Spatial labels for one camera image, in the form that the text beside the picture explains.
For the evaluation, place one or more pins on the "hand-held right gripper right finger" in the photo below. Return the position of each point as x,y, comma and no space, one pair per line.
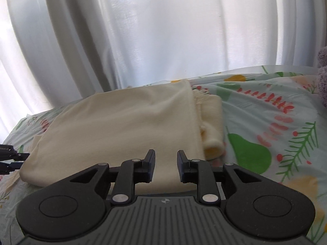
180,166

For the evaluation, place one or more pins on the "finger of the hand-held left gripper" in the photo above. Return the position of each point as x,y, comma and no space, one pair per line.
9,167
12,154

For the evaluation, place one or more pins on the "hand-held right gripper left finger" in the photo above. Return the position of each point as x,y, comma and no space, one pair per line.
151,163

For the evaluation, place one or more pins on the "cream knit sweater dress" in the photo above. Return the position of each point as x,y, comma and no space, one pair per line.
115,132

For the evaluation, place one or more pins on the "floral printed bed sheet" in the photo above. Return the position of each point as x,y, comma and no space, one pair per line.
255,112

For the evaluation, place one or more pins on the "white curtain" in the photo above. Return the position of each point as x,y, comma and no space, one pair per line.
153,30

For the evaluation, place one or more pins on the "purple fuzzy cloth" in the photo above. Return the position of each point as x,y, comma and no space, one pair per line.
322,76

